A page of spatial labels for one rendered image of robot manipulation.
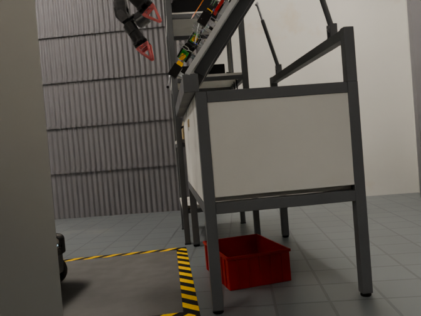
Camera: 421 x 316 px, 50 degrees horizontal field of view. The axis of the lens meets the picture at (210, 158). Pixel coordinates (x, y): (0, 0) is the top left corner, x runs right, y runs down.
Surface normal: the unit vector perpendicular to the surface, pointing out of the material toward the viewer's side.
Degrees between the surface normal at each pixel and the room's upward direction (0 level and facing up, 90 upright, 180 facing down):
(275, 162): 90
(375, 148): 90
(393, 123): 90
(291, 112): 90
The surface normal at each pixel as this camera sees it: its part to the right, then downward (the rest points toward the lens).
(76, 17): -0.07, 0.03
